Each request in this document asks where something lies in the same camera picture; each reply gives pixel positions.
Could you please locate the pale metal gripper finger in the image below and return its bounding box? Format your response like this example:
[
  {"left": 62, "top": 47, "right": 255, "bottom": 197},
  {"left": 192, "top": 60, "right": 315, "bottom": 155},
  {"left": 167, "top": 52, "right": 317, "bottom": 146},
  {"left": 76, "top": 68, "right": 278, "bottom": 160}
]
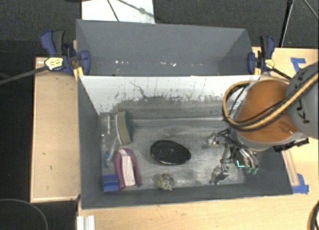
[
  {"left": 209, "top": 165, "right": 231, "bottom": 185},
  {"left": 201, "top": 133, "right": 222, "bottom": 150}
]

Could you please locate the black round disc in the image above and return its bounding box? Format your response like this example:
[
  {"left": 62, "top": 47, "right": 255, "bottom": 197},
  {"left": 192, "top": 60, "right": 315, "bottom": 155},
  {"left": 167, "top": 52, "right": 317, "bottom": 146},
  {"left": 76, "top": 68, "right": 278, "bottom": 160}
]
[{"left": 150, "top": 139, "right": 192, "bottom": 166}]

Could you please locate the speckled grey-green ball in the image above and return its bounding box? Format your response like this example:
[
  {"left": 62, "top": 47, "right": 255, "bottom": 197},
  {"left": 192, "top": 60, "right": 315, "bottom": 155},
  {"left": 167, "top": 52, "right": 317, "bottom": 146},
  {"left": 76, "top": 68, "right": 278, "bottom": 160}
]
[{"left": 157, "top": 173, "right": 177, "bottom": 192}]

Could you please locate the yellow and green sponge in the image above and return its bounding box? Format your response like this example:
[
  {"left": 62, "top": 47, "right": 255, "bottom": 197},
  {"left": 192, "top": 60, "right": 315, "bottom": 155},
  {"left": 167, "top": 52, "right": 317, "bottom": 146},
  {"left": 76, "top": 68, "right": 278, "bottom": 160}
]
[{"left": 116, "top": 110, "right": 138, "bottom": 146}]

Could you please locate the purple and white stapler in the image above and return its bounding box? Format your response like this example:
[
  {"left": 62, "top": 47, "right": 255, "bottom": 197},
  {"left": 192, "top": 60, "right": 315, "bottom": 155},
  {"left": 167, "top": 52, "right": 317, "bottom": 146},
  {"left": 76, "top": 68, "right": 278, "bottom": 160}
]
[{"left": 113, "top": 148, "right": 143, "bottom": 190}]

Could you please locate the clear plastic bottle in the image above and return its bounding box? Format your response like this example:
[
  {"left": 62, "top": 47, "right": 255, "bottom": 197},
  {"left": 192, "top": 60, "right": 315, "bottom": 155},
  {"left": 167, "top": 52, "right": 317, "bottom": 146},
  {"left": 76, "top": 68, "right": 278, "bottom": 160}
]
[{"left": 99, "top": 113, "right": 123, "bottom": 170}]

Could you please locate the grey metal bin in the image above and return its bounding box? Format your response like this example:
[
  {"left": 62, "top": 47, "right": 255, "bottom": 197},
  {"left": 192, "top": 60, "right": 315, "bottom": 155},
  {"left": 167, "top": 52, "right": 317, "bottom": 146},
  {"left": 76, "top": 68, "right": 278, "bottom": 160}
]
[{"left": 74, "top": 18, "right": 294, "bottom": 210}]

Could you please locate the blue rectangular block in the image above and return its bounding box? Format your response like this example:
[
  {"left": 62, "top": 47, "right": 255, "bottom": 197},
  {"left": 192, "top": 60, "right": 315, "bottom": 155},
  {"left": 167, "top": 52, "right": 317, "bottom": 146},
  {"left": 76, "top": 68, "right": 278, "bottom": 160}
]
[{"left": 102, "top": 174, "right": 120, "bottom": 193}]

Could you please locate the pale wood flat board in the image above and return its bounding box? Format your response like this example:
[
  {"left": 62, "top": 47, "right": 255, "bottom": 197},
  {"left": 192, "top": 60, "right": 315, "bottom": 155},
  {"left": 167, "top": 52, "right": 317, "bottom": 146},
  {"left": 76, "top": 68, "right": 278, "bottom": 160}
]
[{"left": 29, "top": 56, "right": 82, "bottom": 204}]

